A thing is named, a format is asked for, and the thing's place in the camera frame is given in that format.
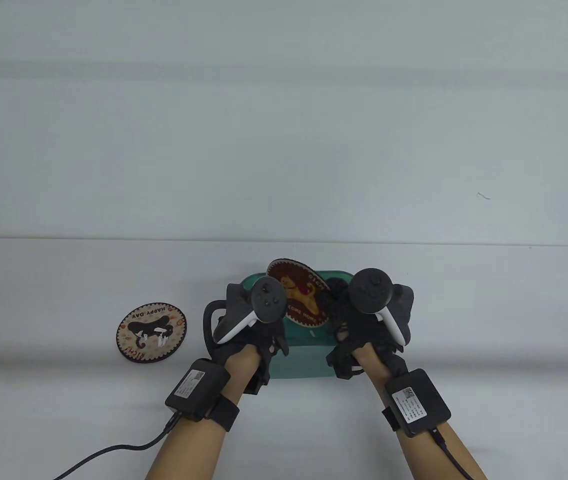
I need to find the person's right hand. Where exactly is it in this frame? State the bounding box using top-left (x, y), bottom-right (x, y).
top-left (321, 281), bottom-right (407, 373)

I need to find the person's left hand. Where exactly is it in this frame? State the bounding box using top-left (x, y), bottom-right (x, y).
top-left (212, 284), bottom-right (290, 388)

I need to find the brown cat coaster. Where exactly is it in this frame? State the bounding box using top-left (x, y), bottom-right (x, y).
top-left (266, 258), bottom-right (330, 328)

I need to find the beige cat coaster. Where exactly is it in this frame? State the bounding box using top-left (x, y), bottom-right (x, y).
top-left (116, 302), bottom-right (187, 362)

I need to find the person's right forearm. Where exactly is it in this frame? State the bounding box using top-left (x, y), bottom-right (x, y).
top-left (354, 346), bottom-right (487, 480)

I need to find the person's left forearm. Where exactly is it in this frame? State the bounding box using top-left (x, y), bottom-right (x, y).
top-left (146, 345), bottom-right (260, 480)

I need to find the green plastic bin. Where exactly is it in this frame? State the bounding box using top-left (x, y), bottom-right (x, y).
top-left (241, 270), bottom-right (365, 381)

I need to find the white and black controller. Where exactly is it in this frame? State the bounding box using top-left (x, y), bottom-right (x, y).
top-left (348, 268), bottom-right (415, 347)
top-left (214, 276), bottom-right (287, 346)

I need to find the black sensor box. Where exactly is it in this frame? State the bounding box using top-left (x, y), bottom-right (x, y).
top-left (165, 359), bottom-right (232, 422)
top-left (384, 369), bottom-right (451, 438)

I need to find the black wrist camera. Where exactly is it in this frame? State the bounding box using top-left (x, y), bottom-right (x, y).
top-left (243, 369), bottom-right (271, 396)
top-left (326, 345), bottom-right (365, 381)

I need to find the black cable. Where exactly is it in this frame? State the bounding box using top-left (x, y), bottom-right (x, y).
top-left (431, 429), bottom-right (475, 480)
top-left (51, 417), bottom-right (180, 480)

